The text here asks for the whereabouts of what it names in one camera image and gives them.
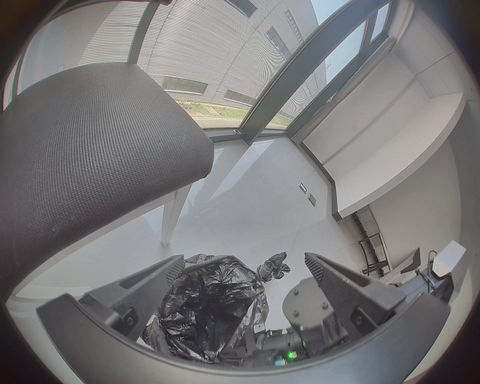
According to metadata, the crumpled black plastic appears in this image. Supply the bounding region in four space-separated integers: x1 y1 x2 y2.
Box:
257 252 291 284

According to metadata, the dark grey white-legged chair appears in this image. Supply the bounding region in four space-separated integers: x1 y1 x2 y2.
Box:
0 0 215 297

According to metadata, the window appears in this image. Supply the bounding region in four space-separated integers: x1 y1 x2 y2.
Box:
15 0 398 146

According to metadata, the black framed table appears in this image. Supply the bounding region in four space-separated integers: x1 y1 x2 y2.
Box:
352 210 393 278

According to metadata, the black plastic bag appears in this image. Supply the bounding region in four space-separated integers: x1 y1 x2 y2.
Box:
140 254 269 363

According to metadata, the white wall counter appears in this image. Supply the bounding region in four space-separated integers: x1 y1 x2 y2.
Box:
300 22 467 223

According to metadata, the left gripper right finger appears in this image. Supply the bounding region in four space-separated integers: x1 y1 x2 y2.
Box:
304 252 408 339

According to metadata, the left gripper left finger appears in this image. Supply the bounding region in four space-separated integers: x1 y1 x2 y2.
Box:
78 254 185 341

